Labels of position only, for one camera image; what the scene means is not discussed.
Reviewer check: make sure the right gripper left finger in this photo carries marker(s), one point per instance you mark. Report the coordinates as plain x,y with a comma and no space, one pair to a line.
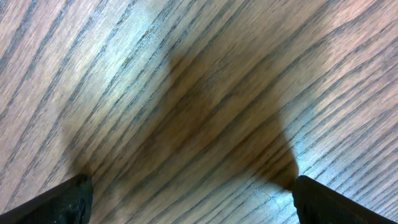
69,202

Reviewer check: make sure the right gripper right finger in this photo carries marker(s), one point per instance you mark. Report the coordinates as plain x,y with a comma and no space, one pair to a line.
317,204

